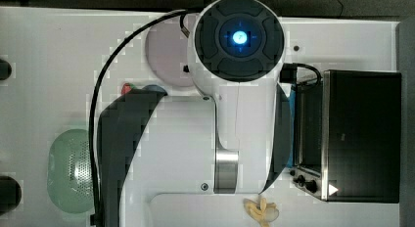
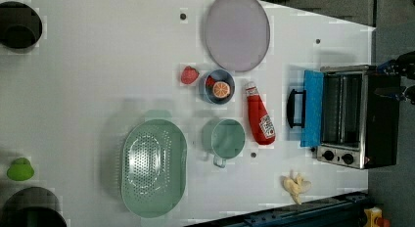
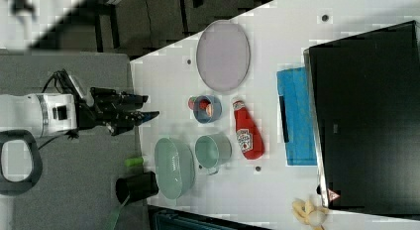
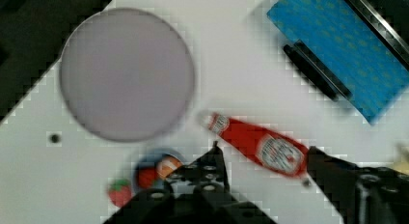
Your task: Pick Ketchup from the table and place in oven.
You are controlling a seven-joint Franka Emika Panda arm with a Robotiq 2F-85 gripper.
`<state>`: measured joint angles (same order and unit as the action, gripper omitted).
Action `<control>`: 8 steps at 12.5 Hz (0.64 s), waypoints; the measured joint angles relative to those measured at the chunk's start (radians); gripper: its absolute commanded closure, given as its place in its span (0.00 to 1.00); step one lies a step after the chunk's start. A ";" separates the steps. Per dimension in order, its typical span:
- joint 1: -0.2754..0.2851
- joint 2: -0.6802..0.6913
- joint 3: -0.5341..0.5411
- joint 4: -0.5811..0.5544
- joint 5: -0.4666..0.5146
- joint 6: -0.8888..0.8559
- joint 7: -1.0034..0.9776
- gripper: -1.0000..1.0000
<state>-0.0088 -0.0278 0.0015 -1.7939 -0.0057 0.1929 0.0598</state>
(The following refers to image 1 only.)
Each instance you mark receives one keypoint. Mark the small blue bowl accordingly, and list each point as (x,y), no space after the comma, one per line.
(155,88)

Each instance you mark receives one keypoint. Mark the green perforated colander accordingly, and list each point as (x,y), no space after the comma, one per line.
(69,175)

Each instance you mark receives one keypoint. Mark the red plush strawberry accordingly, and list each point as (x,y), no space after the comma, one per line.
(127,87)

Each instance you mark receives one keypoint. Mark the peeled plush banana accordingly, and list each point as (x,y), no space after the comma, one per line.
(263,213)

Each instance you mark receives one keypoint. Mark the black stainless toaster oven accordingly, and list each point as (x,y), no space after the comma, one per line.
(347,137)

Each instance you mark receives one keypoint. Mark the grey round plate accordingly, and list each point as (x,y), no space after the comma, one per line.
(166,53)

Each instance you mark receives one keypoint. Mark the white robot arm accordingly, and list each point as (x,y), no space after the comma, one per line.
(222,141)

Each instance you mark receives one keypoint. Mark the blue oven door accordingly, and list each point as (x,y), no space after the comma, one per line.
(292,102)

